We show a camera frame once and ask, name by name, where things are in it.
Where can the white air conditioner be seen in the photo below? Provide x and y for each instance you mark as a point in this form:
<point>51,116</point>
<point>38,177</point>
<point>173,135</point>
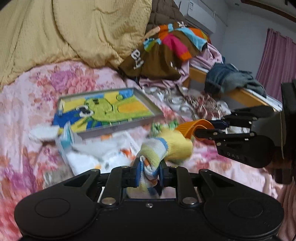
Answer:
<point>197,16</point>

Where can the pink curtain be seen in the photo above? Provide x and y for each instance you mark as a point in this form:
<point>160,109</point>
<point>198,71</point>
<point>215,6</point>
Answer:
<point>277,65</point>

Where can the wooden bed rail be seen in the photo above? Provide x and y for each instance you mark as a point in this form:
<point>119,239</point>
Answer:
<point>237,98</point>

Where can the colourful cartoon towel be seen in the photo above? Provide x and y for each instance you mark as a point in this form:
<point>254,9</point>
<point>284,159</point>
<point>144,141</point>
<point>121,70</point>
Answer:
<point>100,110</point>

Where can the brown quilted blanket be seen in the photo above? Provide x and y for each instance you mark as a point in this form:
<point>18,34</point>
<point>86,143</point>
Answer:
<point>164,12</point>

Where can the yellow quilted blanket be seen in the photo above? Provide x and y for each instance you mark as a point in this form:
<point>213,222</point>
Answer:
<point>98,33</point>

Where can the white quilted baby cloth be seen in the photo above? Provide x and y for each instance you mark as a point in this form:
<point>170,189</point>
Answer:
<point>103,153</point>

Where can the orange silicone band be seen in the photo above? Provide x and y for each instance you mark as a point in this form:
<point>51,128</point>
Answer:
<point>188,129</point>

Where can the pink floral bedsheet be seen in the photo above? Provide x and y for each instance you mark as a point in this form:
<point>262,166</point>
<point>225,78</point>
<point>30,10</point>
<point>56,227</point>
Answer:
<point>29,165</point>

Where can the brown colourful jersey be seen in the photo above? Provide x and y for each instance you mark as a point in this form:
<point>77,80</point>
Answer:
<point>162,55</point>

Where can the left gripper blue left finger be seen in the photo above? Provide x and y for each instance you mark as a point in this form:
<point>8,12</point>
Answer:
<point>137,169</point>

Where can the blue jeans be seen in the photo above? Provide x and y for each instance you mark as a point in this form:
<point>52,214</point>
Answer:
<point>223,78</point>

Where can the green white knitted item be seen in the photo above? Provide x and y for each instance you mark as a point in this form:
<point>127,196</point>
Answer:
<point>157,127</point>

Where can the blue white mask packet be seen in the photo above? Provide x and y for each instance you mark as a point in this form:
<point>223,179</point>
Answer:
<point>65,141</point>

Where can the ornate patterned cloth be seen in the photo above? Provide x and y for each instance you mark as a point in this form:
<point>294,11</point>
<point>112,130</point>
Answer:
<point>190,103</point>

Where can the white folded cloth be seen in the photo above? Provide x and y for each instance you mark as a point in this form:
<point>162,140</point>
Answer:
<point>44,133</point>

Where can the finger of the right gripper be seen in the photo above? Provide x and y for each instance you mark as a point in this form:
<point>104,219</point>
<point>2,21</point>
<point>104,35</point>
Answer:
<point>243,117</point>
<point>215,134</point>

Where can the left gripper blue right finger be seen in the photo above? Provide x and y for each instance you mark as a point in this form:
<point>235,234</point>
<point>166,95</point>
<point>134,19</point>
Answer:
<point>163,173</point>

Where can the striped pastel sock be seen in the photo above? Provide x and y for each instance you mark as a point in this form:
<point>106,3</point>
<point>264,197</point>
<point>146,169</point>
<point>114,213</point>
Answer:
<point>168,145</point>

